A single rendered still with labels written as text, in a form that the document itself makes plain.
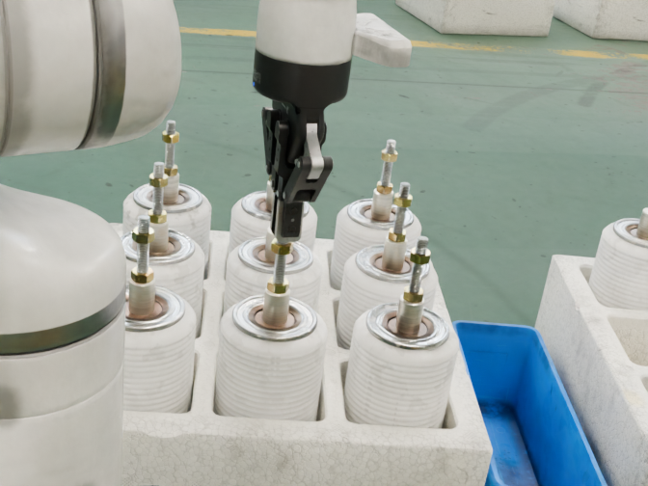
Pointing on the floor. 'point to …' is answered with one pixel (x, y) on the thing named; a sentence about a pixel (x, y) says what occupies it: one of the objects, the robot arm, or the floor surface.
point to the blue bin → (525, 409)
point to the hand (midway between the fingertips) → (286, 216)
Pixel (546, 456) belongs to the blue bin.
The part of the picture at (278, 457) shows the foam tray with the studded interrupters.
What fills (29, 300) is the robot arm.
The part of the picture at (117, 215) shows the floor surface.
